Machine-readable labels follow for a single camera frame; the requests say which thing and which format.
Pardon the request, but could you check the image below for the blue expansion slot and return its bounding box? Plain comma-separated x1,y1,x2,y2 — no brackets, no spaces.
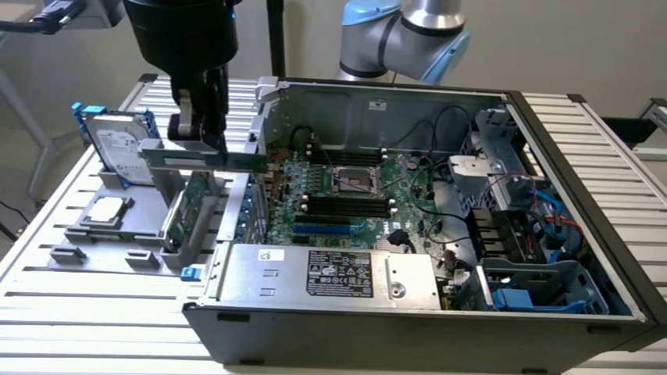
293,223,352,236

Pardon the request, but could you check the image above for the metal CPU socket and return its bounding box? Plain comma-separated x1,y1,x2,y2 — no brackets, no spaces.
324,163,388,195

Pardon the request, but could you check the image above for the black vertical pole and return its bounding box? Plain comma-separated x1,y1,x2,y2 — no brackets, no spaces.
264,0,288,77

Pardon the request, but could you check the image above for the thin black floor cable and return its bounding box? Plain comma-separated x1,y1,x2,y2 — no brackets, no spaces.
0,200,33,240

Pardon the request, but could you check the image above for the black camera cable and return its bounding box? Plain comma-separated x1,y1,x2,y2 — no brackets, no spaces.
0,20,53,36

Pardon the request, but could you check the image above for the green graphics card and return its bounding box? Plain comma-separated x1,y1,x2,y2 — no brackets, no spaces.
159,171,212,252

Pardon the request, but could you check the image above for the long looped black wire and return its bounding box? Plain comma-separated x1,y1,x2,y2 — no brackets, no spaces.
403,104,473,159

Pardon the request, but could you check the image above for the green motherboard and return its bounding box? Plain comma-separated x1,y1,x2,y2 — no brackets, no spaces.
264,151,445,252

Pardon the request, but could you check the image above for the metal disk bay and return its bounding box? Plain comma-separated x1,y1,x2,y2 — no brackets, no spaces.
468,108,549,212

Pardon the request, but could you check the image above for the black RAM slot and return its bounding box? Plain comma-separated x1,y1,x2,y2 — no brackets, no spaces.
304,195,392,202
309,155,387,163
303,205,393,213
308,159,388,167
311,152,387,159
311,148,385,155
303,199,393,207
301,209,393,218

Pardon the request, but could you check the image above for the silver CPU chip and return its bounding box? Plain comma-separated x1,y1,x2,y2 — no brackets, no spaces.
84,196,132,224

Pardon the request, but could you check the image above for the black fan shroud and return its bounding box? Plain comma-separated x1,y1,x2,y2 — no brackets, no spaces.
464,208,549,263

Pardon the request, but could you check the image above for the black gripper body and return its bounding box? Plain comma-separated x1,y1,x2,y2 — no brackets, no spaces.
121,0,240,74

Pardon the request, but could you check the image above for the open black PC case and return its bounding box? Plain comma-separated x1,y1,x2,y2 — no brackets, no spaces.
179,75,667,367

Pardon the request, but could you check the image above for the short black power wire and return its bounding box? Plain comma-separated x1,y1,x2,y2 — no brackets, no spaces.
289,124,316,152

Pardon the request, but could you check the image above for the red SATA wire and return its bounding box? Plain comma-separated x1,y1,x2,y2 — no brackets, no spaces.
549,216,585,253

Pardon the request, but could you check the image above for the green RAM stick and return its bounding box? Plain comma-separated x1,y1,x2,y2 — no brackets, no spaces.
140,148,269,173

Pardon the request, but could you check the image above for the silver power supply unit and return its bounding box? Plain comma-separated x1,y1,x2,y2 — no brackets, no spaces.
213,243,445,312

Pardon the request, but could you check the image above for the grey parts rack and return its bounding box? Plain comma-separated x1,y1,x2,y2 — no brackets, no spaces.
45,139,241,279

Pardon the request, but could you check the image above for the blue-grey plastic drive cage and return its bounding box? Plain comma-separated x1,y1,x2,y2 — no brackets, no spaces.
476,256,612,315

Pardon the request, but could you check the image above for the hard disk in blue caddy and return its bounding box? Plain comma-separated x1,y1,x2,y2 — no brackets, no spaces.
69,102,160,189

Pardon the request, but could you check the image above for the blue SATA wire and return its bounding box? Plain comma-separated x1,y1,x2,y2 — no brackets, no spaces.
524,186,565,267

